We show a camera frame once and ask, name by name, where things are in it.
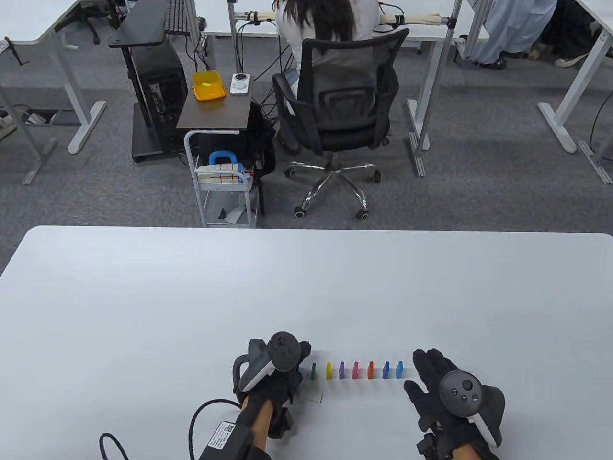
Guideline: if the person's left hand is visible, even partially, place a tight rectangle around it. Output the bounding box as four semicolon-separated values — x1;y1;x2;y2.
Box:
233;338;313;414

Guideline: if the person's right hand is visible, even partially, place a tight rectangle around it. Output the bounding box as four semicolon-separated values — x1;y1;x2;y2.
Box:
404;348;506;454

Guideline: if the black forearm battery pack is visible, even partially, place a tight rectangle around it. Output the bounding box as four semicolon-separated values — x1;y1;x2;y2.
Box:
199;421;254;460

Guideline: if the person's left forearm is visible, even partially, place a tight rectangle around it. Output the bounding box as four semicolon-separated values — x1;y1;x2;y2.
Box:
238;400;277;460

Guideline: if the black rolling stand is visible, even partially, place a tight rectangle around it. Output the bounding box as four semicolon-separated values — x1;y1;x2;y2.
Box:
107;0;188;163

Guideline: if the black white handheld controller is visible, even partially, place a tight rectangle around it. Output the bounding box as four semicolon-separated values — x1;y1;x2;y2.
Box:
233;331;303;393
439;369;501;449

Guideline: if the white utility cart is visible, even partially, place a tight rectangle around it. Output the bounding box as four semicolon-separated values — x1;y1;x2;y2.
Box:
184;129;261;229

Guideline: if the black backpack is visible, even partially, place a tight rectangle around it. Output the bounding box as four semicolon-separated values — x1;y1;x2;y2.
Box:
196;101;277;179

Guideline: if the black mesh office chair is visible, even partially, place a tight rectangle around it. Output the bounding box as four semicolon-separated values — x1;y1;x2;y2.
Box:
272;27;410;221

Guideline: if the brown side table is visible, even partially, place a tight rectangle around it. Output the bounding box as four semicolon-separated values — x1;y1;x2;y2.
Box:
176;79;253;132

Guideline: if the yellow orange plastic container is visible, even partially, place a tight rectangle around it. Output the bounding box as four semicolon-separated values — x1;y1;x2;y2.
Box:
192;70;227;102

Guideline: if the white desk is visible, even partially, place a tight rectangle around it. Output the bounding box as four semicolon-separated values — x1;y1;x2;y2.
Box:
0;0;107;155
537;0;613;154
189;0;491;154

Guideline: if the black computer tower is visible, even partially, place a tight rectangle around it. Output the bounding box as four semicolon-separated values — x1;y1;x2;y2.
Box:
132;46;188;149

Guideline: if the floor socket box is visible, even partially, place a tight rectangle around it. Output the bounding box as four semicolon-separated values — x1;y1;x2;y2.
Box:
22;109;82;126

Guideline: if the black keyboard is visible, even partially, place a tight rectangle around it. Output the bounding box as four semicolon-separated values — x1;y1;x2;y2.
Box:
164;0;191;35

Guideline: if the black swivel chair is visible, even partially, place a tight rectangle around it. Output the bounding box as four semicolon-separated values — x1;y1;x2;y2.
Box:
55;0;127;48

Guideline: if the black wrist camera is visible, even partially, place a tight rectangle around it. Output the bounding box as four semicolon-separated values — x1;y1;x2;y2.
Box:
268;407;294;439
416;434;443;460

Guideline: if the black cable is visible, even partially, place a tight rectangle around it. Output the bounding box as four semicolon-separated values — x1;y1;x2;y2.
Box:
100;399;245;460

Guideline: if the beige bag with blue handle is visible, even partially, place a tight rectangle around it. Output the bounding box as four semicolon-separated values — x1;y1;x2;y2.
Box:
195;151;254;185

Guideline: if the grey metal frame leg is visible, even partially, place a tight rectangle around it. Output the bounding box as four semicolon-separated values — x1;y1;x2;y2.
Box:
0;81;58;185
578;140;613;184

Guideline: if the aluminium frame post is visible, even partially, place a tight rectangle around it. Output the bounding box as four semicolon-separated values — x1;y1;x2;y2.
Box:
226;0;242;72
408;0;464;178

